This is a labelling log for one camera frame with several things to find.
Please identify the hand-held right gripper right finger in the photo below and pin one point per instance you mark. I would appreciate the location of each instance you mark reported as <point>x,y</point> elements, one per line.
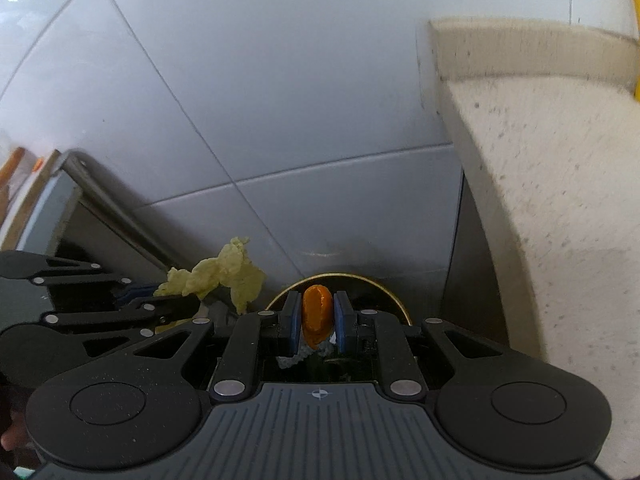
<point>342,322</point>

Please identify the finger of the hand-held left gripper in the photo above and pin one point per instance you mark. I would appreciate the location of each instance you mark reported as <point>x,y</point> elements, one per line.
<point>100,316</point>
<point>75,267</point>

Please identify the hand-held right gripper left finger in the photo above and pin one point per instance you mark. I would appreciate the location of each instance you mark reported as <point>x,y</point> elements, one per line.
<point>294,322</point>

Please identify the orange peel piece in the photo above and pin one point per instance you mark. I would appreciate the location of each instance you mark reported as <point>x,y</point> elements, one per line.
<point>317,310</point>

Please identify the black trash bin gold rim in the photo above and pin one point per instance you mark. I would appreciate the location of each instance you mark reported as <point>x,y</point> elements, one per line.
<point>380,305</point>

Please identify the pale cabbage leaf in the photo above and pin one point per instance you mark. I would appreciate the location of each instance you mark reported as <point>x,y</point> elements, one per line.
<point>235,270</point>

